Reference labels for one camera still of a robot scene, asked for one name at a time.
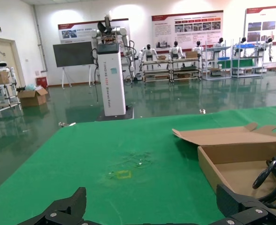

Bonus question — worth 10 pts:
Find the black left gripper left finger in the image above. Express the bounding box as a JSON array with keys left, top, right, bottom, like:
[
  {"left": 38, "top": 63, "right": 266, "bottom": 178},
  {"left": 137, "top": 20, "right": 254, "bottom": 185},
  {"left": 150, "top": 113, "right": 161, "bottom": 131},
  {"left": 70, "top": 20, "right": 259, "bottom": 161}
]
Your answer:
[{"left": 17, "top": 187, "right": 87, "bottom": 225}]

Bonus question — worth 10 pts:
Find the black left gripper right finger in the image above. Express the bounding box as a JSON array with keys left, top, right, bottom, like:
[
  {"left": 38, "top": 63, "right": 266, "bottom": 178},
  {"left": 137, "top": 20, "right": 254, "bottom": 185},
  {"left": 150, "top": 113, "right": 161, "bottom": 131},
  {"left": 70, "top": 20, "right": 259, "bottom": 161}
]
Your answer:
[{"left": 216, "top": 184, "right": 276, "bottom": 225}]

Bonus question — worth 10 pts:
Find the open brown cardboard box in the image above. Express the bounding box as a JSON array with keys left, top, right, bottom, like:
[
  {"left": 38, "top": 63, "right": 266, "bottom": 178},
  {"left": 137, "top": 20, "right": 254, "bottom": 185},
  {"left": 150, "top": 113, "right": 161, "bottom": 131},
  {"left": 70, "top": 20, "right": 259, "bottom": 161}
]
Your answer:
[{"left": 172, "top": 122, "right": 276, "bottom": 206}]

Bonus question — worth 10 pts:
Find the green tablecloth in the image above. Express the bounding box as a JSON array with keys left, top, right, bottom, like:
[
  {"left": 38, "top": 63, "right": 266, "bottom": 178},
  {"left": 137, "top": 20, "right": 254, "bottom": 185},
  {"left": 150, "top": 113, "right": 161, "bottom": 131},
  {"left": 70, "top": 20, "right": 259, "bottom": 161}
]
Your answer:
[{"left": 0, "top": 105, "right": 276, "bottom": 225}]

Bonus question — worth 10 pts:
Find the small open cardboard carton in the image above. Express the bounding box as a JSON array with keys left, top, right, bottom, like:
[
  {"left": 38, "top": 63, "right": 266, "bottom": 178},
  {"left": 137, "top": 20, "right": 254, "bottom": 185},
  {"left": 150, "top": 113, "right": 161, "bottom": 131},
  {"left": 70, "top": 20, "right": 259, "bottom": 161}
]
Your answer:
[{"left": 17, "top": 87, "right": 49, "bottom": 108}]

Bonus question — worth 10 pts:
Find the cluttered metal work rack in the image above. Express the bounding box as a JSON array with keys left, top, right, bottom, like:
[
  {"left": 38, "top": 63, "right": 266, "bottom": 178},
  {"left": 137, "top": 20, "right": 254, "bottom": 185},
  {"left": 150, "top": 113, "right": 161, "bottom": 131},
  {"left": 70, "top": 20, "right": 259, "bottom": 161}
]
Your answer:
[{"left": 0, "top": 70, "right": 23, "bottom": 123}]

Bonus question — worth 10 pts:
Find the low metal pipe rack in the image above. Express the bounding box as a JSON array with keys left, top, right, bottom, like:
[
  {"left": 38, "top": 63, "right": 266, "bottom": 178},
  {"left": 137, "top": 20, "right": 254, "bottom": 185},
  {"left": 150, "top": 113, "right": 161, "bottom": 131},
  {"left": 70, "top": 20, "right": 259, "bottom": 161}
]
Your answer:
[
  {"left": 170, "top": 57, "right": 202, "bottom": 82},
  {"left": 141, "top": 60, "right": 173, "bottom": 83}
]

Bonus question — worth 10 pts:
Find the small white round-head robot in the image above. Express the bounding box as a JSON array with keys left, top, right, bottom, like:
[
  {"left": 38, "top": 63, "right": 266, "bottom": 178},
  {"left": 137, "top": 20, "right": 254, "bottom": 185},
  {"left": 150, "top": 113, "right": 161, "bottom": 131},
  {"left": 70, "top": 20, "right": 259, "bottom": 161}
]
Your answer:
[{"left": 0, "top": 60, "right": 16, "bottom": 79}]

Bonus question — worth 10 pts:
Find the black display screen with stand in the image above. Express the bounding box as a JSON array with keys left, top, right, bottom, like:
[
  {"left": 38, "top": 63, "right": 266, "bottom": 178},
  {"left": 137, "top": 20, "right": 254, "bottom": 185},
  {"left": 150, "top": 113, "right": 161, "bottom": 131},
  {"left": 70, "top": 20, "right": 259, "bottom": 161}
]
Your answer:
[{"left": 53, "top": 41, "right": 96, "bottom": 89}]

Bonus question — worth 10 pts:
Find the tall grey shelf rack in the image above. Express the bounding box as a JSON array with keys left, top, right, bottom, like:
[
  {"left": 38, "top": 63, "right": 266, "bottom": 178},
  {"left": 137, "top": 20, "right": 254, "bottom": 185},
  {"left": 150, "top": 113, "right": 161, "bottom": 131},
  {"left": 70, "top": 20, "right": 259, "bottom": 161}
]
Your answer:
[
  {"left": 230, "top": 38, "right": 264, "bottom": 78},
  {"left": 202, "top": 39, "right": 232, "bottom": 80}
]

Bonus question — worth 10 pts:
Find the white humanoid robot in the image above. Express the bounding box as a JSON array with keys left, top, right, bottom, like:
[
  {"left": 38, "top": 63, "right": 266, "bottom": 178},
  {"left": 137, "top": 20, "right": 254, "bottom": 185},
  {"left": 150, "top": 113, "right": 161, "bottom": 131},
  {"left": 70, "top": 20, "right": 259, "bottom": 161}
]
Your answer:
[
  {"left": 192, "top": 40, "right": 204, "bottom": 57},
  {"left": 169, "top": 41, "right": 184, "bottom": 59},
  {"left": 262, "top": 37, "right": 275, "bottom": 63},
  {"left": 213, "top": 37, "right": 225, "bottom": 51},
  {"left": 138, "top": 44, "right": 159, "bottom": 63},
  {"left": 234, "top": 37, "right": 248, "bottom": 58}
]

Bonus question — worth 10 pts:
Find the light wooden door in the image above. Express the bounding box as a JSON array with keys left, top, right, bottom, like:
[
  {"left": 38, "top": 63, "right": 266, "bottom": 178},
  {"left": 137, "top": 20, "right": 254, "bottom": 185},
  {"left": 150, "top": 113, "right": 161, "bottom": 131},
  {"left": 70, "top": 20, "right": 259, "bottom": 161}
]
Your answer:
[{"left": 0, "top": 36, "right": 26, "bottom": 90}]

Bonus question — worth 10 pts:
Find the wide red white info poster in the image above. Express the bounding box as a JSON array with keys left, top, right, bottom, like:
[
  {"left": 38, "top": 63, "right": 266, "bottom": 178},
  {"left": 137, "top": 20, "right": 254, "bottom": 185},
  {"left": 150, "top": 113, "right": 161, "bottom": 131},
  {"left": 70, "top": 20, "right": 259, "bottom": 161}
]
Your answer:
[{"left": 151, "top": 10, "right": 224, "bottom": 51}]

